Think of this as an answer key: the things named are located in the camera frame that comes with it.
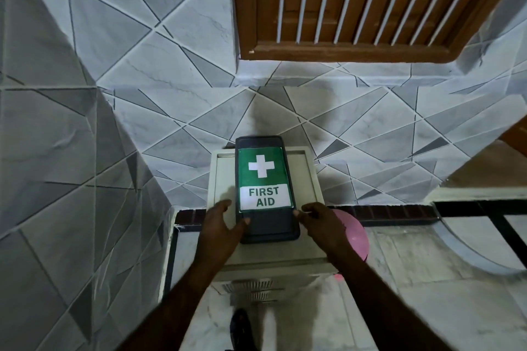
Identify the person's left forearm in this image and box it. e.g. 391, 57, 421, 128
119, 258, 225, 351

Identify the pink lidded trash bin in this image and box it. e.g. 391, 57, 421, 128
331, 208, 370, 282

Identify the person's left hand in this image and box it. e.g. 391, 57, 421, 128
193, 200, 251, 269

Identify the white plastic drawer cabinet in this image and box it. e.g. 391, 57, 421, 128
208, 147, 337, 303

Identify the dark shoe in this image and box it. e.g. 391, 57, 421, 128
228, 308, 255, 351

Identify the person's right hand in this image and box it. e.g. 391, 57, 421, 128
293, 202, 356, 266

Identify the brown barred wooden window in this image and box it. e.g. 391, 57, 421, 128
230, 0, 527, 64

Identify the person's right forearm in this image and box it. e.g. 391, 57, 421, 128
329, 252, 453, 351

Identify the dark lid first aid label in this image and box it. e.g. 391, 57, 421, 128
234, 135, 301, 245

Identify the brown wooden door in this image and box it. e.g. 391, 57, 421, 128
499, 120, 527, 158

